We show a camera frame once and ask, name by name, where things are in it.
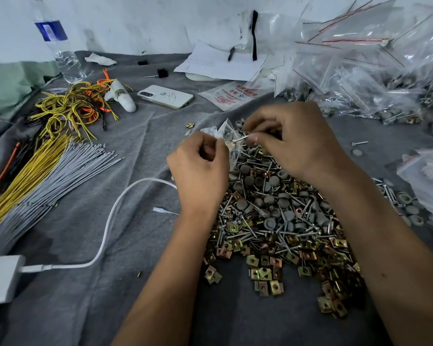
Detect white paper sheets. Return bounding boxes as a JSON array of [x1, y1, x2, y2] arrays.
[[174, 40, 269, 82]]

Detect small clear plastic bag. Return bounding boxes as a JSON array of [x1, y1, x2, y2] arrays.
[[201, 119, 244, 170]]

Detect white charger block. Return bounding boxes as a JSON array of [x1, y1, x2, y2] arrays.
[[0, 255, 26, 306]]

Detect crumpled white tissue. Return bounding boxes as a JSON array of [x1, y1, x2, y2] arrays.
[[84, 53, 118, 67]]

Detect bundle of black wires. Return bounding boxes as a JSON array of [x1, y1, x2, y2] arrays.
[[0, 115, 47, 198]]

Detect straight orange wire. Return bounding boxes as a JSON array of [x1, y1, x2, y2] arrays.
[[0, 142, 22, 202]]

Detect person's left forearm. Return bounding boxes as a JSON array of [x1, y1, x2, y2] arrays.
[[110, 209, 219, 346]]

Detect scatter of grey washers screws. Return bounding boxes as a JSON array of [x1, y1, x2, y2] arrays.
[[373, 177, 424, 227]]

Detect white charging cable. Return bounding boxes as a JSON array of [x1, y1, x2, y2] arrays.
[[20, 177, 177, 273]]

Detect stack of clear bags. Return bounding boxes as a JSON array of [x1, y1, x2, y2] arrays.
[[397, 148, 433, 238]]

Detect bundle of straight yellow wires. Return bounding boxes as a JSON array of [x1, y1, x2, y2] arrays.
[[0, 135, 73, 238]]

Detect person's right forearm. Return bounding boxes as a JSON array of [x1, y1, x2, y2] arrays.
[[308, 160, 433, 346]]

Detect person's left hand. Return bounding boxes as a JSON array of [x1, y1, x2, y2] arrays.
[[167, 132, 231, 216]]

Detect person's right hand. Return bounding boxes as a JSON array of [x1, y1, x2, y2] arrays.
[[242, 101, 351, 185]]

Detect black strap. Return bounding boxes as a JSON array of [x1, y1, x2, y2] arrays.
[[251, 10, 258, 62]]

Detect tangle of orange wires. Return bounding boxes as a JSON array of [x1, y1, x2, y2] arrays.
[[81, 68, 113, 123]]

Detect pile of filled clear bags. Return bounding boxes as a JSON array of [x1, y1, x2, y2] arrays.
[[238, 0, 433, 137]]

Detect clear plastic water bottle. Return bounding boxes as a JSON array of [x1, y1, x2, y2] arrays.
[[29, 0, 87, 84]]

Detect grey cloth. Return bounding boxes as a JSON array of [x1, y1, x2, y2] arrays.
[[0, 50, 433, 346]]

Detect green fabric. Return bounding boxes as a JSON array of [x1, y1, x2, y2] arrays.
[[0, 61, 60, 119]]

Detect white bag with red print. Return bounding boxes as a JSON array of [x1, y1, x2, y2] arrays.
[[198, 80, 275, 112]]

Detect bundle of grey wires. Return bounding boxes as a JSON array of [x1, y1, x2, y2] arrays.
[[0, 140, 125, 256]]

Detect white plastic tube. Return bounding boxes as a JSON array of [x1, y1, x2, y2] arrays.
[[105, 80, 137, 113]]

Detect pile of screws clips caps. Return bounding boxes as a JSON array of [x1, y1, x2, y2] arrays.
[[202, 119, 365, 319]]

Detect white smartphone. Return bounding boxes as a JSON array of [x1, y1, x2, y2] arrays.
[[137, 85, 195, 110]]

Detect tangle of yellow wire loops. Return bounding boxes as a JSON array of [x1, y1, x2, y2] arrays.
[[29, 81, 134, 141]]

